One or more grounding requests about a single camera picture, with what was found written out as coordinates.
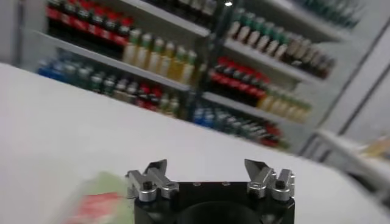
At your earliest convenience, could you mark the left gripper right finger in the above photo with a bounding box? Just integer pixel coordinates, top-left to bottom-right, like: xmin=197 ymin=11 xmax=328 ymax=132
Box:
xmin=244 ymin=158 xmax=296 ymax=201

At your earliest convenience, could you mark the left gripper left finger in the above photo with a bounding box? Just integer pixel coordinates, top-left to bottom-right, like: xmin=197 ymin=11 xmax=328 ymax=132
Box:
xmin=125 ymin=158 xmax=180 ymax=202

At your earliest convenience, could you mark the light green t-shirt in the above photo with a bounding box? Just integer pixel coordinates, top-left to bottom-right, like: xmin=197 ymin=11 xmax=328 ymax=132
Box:
xmin=57 ymin=171 xmax=137 ymax=224

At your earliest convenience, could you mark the yellow juice bottle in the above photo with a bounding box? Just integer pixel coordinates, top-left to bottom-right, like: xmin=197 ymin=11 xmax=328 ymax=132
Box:
xmin=147 ymin=38 xmax=165 ymax=74
xmin=158 ymin=42 xmax=176 ymax=77
xmin=135 ymin=33 xmax=152 ymax=69
xmin=123 ymin=29 xmax=141 ymax=66
xmin=170 ymin=46 xmax=187 ymax=82
xmin=182 ymin=50 xmax=197 ymax=85

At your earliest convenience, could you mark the red-cap cola bottle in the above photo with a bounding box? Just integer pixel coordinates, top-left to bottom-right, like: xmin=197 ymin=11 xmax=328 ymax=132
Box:
xmin=87 ymin=7 xmax=106 ymax=46
xmin=73 ymin=1 xmax=94 ymax=40
xmin=45 ymin=0 xmax=66 ymax=31
xmin=113 ymin=16 xmax=135 ymax=57
xmin=59 ymin=0 xmax=80 ymax=36
xmin=100 ymin=12 xmax=119 ymax=51

